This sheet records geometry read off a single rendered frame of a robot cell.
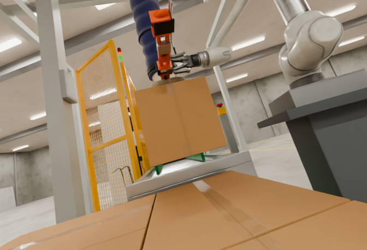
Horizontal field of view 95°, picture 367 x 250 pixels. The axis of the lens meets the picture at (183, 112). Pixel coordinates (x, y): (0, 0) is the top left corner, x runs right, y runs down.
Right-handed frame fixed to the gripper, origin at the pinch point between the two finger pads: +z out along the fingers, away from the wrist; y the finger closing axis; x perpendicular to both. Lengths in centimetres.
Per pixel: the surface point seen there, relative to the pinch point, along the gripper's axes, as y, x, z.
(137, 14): -58, 19, 8
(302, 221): 65, -60, -8
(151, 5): -61, 16, -4
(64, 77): -48, 71, 89
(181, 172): 60, 5, 6
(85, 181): 57, 287, 181
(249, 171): 70, 5, -31
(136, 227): 65, -38, 23
